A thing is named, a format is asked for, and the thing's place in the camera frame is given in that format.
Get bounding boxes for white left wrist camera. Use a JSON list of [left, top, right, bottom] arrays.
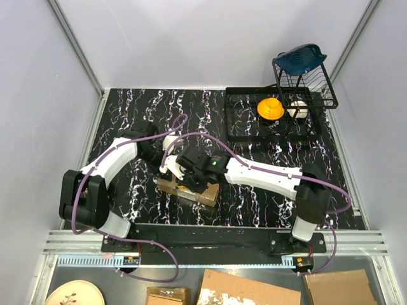
[[162, 135, 179, 153]]

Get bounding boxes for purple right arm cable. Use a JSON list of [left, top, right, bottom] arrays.
[[159, 132, 354, 271]]

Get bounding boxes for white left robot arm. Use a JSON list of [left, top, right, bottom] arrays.
[[59, 128, 163, 252]]

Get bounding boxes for white small cup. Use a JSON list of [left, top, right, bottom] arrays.
[[287, 100, 308, 119]]

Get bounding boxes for small cardboard box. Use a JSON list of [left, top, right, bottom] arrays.
[[145, 287, 191, 305]]

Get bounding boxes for blue bowl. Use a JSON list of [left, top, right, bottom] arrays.
[[279, 44, 328, 76]]

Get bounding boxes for cardboard box at corner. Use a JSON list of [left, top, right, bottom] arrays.
[[303, 269, 378, 305]]

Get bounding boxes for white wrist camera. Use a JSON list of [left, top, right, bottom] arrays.
[[162, 135, 179, 153], [160, 155, 184, 180]]

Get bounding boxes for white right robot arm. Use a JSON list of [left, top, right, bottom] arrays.
[[167, 151, 332, 252]]

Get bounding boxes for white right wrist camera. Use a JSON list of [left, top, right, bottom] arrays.
[[160, 155, 184, 180]]

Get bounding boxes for flat cardboard sheet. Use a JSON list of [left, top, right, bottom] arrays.
[[197, 269, 301, 305]]

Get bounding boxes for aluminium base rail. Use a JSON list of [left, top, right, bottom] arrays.
[[38, 229, 319, 268]]

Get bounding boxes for brown cardboard express box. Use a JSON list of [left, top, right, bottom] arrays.
[[157, 178, 220, 207]]

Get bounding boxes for black wire dish rack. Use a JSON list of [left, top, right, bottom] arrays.
[[272, 58, 338, 111]]

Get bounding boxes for yellow plastic cup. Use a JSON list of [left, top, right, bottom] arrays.
[[257, 97, 284, 121]]

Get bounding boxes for patterned ceramic plate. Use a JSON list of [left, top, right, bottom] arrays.
[[45, 280, 105, 305]]

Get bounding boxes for black drain tray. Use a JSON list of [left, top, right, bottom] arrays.
[[224, 85, 324, 143]]

